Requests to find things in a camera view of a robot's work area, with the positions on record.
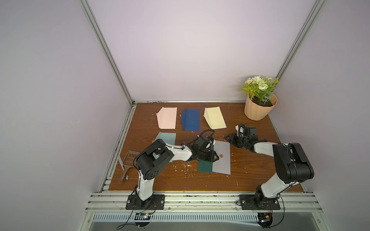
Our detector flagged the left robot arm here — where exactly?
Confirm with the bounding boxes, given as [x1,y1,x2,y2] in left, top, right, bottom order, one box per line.
[127,129,219,209]

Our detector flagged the small brown card holder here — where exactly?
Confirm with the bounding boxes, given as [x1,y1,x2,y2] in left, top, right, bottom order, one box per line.
[118,150,140,183]

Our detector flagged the ribbed terracotta plant pot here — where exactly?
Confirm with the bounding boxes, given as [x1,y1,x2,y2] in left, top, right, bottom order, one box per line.
[244,94,278,121]

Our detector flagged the left circuit board with wires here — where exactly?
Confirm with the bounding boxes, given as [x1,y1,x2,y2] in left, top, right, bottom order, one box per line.
[116,201,157,230]

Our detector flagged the teal envelope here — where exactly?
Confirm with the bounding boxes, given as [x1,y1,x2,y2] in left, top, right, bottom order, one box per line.
[154,132,176,145]

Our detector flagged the white vented cable duct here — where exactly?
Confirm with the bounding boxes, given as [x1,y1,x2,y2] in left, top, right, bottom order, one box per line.
[92,212,258,222]

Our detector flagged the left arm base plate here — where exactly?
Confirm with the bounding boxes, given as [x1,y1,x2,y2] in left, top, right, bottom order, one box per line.
[125,194,165,210]

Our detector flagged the aluminium front rail frame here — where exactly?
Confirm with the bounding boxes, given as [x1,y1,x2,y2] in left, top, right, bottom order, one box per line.
[85,191,323,213]

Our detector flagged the circuit board with wires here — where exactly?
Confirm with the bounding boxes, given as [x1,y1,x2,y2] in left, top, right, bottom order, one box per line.
[116,201,157,230]
[257,195,286,229]

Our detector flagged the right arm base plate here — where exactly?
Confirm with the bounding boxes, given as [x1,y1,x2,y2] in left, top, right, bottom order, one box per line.
[239,194,281,210]

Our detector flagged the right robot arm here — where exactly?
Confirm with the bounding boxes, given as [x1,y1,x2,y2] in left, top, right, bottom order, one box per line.
[225,124,314,210]

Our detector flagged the green plant white flowers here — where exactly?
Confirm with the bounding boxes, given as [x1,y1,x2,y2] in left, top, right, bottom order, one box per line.
[239,76,279,107]

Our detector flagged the right circuit board with wires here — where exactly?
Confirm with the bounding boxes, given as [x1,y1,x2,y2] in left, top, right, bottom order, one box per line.
[257,195,286,229]

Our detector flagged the navy blue envelope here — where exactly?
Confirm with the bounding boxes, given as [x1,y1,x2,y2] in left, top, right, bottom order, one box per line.
[181,109,200,131]

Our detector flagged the cream yellow envelope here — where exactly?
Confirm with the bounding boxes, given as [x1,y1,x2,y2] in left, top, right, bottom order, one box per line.
[203,106,227,130]

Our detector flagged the grey envelope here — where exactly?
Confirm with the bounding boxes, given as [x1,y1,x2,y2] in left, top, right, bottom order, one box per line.
[212,141,231,175]

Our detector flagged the pink envelope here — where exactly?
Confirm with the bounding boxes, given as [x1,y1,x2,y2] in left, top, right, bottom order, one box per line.
[156,107,177,130]

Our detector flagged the dark green envelope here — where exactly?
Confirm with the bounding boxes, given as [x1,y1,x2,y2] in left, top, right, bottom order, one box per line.
[198,160,213,173]

